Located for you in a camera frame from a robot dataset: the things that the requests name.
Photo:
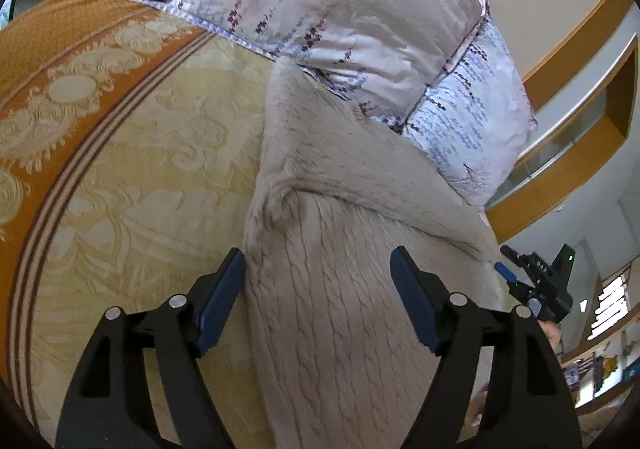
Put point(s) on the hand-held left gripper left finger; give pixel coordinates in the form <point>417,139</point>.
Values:
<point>220,301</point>

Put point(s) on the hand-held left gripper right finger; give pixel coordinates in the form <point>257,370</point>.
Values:
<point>412,299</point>

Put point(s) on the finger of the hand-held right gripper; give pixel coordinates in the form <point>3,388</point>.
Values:
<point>504,271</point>
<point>511,253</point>

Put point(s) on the person's right hand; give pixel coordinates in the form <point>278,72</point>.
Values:
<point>550,333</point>

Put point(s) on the barred window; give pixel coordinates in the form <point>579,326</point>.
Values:
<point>611,301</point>

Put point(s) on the wooden headboard shelf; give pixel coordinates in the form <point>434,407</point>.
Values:
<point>575,164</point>

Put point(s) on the pale blue patterned pillow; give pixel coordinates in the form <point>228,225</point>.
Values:
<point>470,119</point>

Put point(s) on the yellow orange patterned bed cover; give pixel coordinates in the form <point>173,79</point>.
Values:
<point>125,179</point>

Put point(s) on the colourful wall poster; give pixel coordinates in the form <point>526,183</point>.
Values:
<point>595,371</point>

